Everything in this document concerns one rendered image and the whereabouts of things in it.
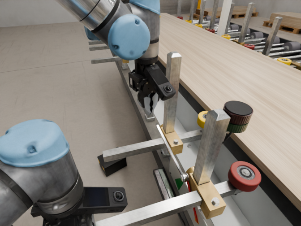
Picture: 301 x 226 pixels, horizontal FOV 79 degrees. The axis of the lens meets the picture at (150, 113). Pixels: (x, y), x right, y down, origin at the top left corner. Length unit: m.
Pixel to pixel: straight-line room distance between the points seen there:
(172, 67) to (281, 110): 0.53
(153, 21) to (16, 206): 0.45
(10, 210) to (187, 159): 0.78
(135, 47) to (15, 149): 0.23
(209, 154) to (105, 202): 0.26
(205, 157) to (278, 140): 0.34
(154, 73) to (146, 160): 1.25
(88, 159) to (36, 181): 1.54
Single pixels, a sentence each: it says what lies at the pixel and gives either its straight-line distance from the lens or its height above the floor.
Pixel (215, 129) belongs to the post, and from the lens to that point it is 0.42.
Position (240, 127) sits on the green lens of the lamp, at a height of 1.08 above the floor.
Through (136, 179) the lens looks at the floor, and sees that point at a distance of 1.61.
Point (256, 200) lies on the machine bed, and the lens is 0.76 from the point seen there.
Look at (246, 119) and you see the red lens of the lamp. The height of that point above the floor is 1.10.
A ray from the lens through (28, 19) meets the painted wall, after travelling 7.97.
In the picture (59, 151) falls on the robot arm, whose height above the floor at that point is 1.15.
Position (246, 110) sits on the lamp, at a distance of 0.44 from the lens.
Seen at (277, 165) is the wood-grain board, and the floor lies 0.90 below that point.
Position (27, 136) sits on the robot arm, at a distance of 0.28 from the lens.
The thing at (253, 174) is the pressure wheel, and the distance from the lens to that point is 0.60.
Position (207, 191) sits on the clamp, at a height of 0.87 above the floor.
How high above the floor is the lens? 1.34
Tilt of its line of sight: 37 degrees down
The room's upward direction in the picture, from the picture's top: straight up
